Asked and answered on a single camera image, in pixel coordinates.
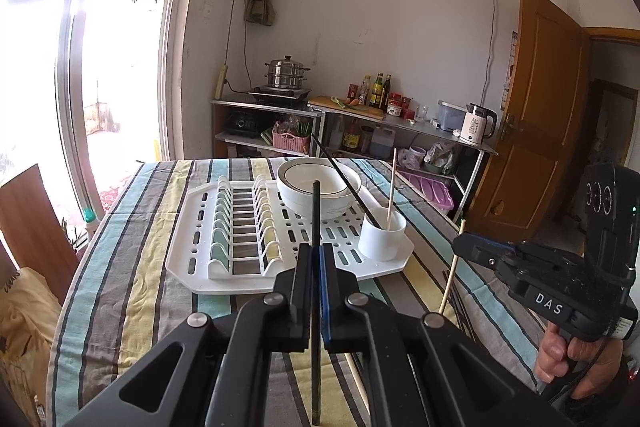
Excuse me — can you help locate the white utensil cup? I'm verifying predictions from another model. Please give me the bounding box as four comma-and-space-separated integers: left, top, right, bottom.
358, 208, 407, 261

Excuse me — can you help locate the metal shelf unit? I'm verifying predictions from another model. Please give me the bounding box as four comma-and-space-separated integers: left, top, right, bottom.
307, 102, 500, 228

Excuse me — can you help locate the striped tablecloth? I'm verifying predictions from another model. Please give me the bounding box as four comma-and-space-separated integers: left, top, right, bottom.
45, 157, 551, 427

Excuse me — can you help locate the white ceramic bowl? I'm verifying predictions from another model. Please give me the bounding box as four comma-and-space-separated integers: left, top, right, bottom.
276, 158, 362, 222

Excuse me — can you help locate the steel counter under cooker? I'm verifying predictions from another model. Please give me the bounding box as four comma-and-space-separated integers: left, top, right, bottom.
210, 93, 326, 160

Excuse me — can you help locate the wooden door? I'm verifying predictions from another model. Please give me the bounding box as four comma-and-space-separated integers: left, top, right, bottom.
462, 0, 591, 245

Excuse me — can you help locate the plastic bag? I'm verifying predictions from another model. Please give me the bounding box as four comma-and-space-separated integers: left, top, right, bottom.
425, 142, 458, 175

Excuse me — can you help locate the black chopstick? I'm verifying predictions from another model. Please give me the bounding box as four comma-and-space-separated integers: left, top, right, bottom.
311, 133, 377, 222
310, 180, 322, 426

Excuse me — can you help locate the blue water pitcher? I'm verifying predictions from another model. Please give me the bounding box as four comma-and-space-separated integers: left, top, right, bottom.
436, 100, 471, 131

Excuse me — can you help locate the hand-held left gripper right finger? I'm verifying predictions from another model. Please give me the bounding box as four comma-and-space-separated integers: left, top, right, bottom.
320, 243, 576, 427

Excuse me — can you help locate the brown sauce bottle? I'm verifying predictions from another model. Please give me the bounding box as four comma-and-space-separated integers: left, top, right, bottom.
342, 119, 362, 152

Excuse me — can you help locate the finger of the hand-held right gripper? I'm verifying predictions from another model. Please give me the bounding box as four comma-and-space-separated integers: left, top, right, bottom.
452, 232, 522, 268

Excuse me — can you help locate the dark plastic jerry can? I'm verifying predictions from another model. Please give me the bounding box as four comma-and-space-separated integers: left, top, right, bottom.
370, 125, 397, 158

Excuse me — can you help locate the black kitchen appliance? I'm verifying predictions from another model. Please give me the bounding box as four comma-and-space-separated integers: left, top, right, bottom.
225, 109, 258, 138

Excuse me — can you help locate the wall calendar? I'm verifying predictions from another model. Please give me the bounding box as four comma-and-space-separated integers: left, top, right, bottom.
502, 31, 518, 105

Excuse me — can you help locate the yellow bag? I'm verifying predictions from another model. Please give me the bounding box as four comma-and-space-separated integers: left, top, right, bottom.
0, 267, 63, 427

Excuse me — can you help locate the wooden chopstick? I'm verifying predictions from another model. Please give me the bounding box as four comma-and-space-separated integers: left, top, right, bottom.
439, 217, 467, 314
385, 148, 397, 230

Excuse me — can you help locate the person's right hand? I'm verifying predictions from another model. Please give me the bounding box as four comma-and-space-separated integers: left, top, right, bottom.
537, 328, 626, 391

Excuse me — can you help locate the steel steamer pot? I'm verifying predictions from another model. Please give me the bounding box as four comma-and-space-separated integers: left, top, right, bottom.
263, 54, 312, 90

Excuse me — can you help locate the sliding glass door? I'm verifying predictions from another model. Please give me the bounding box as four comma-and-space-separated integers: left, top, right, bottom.
52, 0, 201, 228

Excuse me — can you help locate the pink lid storage box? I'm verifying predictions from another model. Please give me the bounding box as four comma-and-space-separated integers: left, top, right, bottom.
395, 169, 455, 220

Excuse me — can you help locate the wooden cutting board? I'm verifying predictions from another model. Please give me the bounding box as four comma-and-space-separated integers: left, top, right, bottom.
307, 95, 388, 122

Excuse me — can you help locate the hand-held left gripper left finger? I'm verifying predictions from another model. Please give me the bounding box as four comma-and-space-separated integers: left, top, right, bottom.
65, 243, 313, 427

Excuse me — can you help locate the white electric kettle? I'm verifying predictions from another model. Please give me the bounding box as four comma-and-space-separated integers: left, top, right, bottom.
460, 103, 498, 145

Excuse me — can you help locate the white plastic dish rack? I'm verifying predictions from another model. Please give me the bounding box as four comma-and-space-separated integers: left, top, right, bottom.
165, 174, 416, 295

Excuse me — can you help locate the black induction cooker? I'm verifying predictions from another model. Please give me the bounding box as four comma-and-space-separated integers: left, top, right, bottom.
248, 85, 308, 104

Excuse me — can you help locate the pink plastic basket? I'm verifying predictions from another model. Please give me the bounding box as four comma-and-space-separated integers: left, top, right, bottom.
271, 121, 311, 156

